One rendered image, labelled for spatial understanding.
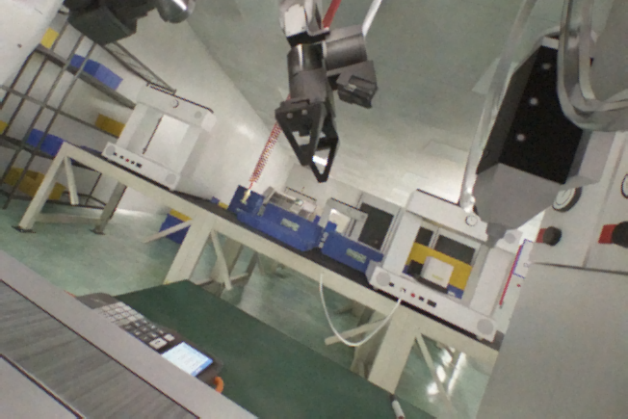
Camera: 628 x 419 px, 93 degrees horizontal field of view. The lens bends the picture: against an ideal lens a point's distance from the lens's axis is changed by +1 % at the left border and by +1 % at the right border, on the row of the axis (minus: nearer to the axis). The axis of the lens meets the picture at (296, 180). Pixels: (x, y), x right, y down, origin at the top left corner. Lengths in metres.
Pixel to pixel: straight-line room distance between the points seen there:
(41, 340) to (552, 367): 0.44
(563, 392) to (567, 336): 0.05
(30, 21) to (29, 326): 0.56
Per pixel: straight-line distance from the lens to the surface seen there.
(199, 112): 2.43
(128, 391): 0.21
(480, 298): 2.15
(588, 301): 0.43
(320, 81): 0.46
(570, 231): 0.49
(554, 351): 0.45
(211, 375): 0.40
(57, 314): 0.25
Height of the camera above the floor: 0.97
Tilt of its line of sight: 6 degrees up
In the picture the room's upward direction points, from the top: 24 degrees clockwise
